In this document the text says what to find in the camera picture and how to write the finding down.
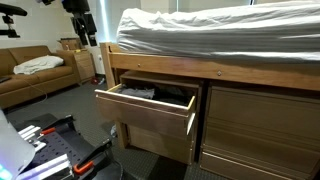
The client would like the wooden drawer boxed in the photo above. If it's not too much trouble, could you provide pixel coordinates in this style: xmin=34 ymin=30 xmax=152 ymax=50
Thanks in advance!
xmin=95 ymin=84 xmax=196 ymax=139

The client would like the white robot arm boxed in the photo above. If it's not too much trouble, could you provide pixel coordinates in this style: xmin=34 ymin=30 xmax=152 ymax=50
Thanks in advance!
xmin=0 ymin=111 xmax=35 ymax=180

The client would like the black clothing in drawer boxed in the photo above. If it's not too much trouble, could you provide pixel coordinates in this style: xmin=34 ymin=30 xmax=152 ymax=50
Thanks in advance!
xmin=153 ymin=85 xmax=191 ymax=106

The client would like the grey folded garment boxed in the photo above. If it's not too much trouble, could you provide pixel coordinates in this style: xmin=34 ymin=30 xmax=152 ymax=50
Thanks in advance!
xmin=117 ymin=88 xmax=155 ymax=99

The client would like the wooden dresser under bed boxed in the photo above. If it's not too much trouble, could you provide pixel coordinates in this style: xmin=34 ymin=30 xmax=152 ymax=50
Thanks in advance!
xmin=114 ymin=70 xmax=204 ymax=166

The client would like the small wooden nightstand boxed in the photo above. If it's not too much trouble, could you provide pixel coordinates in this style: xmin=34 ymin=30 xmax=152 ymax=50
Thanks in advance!
xmin=58 ymin=38 xmax=95 ymax=83

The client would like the right wooden dresser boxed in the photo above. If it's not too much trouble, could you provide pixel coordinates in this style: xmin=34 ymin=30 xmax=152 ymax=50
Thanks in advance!
xmin=200 ymin=82 xmax=320 ymax=180

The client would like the black hanging equipment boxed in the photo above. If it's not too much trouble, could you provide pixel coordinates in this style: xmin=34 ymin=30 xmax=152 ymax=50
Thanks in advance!
xmin=62 ymin=0 xmax=97 ymax=46

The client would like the black orange clamp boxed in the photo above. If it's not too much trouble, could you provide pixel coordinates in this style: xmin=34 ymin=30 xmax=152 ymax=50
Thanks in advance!
xmin=72 ymin=139 xmax=112 ymax=176
xmin=36 ymin=114 xmax=75 ymax=139

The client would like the white pillow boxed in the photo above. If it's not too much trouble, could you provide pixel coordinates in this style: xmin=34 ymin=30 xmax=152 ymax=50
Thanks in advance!
xmin=13 ymin=55 xmax=64 ymax=75

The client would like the brown sofa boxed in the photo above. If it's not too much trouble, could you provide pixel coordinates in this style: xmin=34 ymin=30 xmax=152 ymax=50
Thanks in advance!
xmin=0 ymin=45 xmax=80 ymax=109

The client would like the white bed mattress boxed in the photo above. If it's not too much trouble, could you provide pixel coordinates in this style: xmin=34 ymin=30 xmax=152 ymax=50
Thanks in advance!
xmin=117 ymin=0 xmax=320 ymax=62

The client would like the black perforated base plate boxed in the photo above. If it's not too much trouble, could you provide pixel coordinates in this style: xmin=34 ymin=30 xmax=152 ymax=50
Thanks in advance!
xmin=15 ymin=117 xmax=123 ymax=180

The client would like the aluminium extrusion rail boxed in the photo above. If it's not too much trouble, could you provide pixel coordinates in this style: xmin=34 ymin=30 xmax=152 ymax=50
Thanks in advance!
xmin=16 ymin=154 xmax=73 ymax=180

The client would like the wooden bed frame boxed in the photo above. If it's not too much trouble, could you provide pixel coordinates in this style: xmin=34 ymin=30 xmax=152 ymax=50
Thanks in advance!
xmin=100 ymin=42 xmax=320 ymax=91

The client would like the black camera on stand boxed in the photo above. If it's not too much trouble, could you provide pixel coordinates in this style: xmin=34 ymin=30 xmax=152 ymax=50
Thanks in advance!
xmin=0 ymin=3 xmax=27 ymax=38

